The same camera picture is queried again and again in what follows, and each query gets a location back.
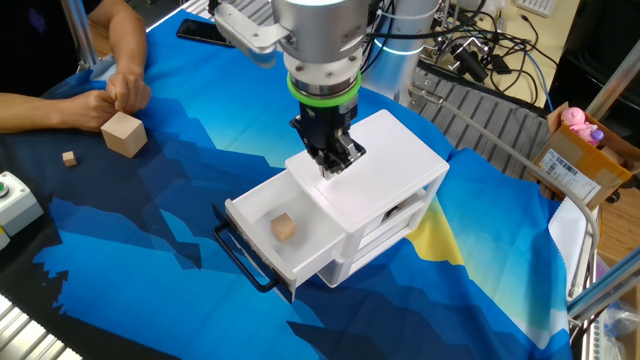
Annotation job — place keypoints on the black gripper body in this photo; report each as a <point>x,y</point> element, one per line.
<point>325,125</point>

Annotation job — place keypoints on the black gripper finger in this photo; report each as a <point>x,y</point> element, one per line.
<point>324,165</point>
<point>350,152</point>

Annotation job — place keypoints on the white plastic drawer cabinet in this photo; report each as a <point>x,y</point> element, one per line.
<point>385,160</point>

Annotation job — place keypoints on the small wooden cube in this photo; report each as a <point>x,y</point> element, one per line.
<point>283,227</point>

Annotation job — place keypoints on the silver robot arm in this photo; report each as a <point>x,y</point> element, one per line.
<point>325,35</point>

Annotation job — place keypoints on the person's left forearm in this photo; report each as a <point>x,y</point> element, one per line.
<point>127,35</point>

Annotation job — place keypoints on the person's right forearm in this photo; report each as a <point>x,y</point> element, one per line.
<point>30,112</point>

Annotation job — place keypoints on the person's left hand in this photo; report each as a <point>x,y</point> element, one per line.
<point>130,92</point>

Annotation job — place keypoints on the person's right hand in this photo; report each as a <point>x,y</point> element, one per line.
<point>92,110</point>

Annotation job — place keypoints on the silver metal clamp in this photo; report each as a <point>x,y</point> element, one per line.
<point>457,42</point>

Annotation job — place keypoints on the black smartphone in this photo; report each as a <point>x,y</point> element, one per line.
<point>200,32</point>

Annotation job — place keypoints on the small black power adapter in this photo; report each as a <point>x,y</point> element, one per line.
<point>500,64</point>

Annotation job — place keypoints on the large wooden cube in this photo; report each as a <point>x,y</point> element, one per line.
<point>125,136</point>

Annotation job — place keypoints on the blue mountain print cloth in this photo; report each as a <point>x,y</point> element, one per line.
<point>200,325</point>

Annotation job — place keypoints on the pink plastic toy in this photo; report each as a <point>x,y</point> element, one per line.
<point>575,119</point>

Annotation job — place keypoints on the cardboard box with white label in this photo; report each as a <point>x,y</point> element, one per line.
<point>585,160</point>

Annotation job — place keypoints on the white keyboard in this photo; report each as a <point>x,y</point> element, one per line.
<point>537,6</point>

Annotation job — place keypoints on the small purple toy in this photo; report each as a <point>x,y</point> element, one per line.
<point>597,135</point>

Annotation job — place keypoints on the tiny wooden cube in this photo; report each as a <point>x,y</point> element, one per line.
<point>70,158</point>

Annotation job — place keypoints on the black equipment case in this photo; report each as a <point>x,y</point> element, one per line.
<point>600,50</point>

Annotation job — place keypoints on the grey box with green button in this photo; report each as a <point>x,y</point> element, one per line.
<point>17,205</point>

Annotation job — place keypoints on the clear plastic bag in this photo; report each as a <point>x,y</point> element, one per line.
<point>622,325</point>

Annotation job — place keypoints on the yellow and grey button box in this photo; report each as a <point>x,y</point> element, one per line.
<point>3,239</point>

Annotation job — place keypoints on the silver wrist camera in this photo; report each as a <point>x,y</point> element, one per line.
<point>250,32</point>

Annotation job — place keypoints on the aluminium frame post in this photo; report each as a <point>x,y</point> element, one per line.
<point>617,75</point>
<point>80,30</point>

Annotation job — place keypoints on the aluminium frame bar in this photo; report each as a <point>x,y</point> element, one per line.
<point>605,290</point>

